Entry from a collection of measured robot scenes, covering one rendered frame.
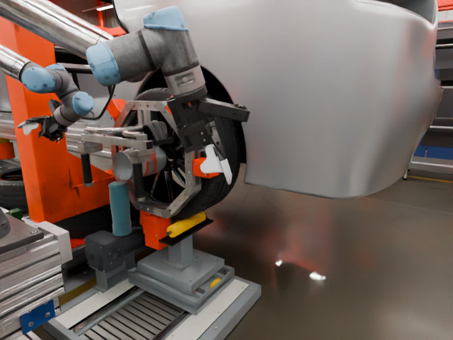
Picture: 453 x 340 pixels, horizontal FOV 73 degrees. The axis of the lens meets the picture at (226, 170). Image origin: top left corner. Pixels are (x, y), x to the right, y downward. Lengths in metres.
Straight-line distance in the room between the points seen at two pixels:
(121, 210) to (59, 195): 0.36
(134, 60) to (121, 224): 1.08
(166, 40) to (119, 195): 1.03
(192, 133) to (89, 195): 1.27
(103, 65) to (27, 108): 1.07
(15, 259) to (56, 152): 0.85
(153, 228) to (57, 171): 0.56
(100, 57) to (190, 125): 0.21
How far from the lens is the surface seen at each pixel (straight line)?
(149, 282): 1.81
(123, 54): 0.61
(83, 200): 1.83
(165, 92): 1.47
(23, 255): 0.96
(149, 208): 1.56
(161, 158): 1.44
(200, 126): 0.64
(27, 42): 1.68
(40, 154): 1.68
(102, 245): 1.74
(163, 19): 0.61
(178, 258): 1.77
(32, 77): 1.11
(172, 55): 0.61
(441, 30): 4.78
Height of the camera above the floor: 1.16
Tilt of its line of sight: 14 degrees down
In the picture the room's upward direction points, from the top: straight up
